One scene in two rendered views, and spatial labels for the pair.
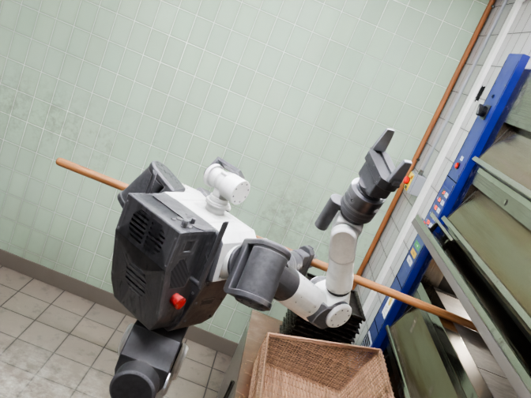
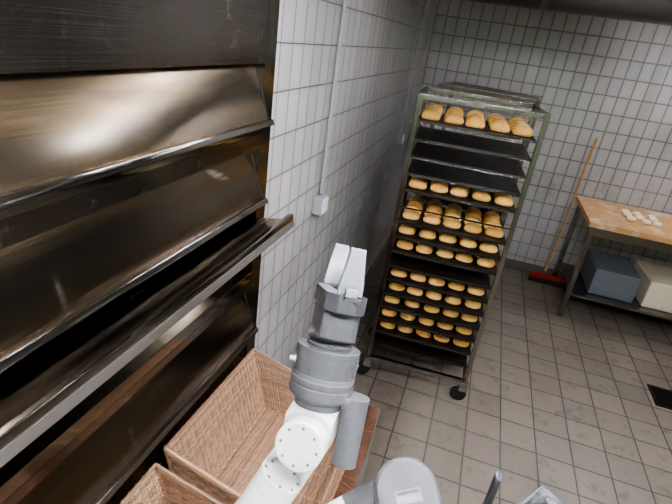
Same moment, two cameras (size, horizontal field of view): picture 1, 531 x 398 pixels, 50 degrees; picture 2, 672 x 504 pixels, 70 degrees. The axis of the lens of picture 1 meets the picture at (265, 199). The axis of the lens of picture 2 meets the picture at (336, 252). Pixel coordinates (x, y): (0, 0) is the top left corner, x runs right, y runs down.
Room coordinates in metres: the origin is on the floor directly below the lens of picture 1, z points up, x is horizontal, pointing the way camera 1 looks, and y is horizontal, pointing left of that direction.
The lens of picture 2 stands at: (1.81, -0.07, 2.01)
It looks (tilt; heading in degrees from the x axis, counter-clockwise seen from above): 25 degrees down; 197
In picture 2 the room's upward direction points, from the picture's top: 8 degrees clockwise
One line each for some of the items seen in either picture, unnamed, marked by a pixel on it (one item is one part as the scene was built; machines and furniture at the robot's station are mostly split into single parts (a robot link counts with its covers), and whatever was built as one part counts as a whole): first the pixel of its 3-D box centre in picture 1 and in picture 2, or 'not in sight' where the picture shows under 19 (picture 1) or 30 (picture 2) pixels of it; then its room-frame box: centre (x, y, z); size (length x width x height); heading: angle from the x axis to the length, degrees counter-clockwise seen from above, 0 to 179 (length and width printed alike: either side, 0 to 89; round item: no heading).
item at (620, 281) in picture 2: not in sight; (608, 274); (-2.69, 1.15, 0.35); 0.50 x 0.36 x 0.24; 2
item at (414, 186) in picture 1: (415, 183); not in sight; (2.83, -0.66, 1.46); 0.10 x 0.07 x 0.10; 2
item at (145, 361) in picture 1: (151, 352); not in sight; (1.30, 0.12, 0.99); 0.28 x 0.13 x 0.18; 2
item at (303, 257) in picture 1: (294, 262); not in sight; (1.83, -0.18, 1.19); 0.12 x 0.10 x 0.13; 147
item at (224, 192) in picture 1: (225, 188); not in sight; (1.39, 0.10, 1.46); 0.10 x 0.07 x 0.09; 57
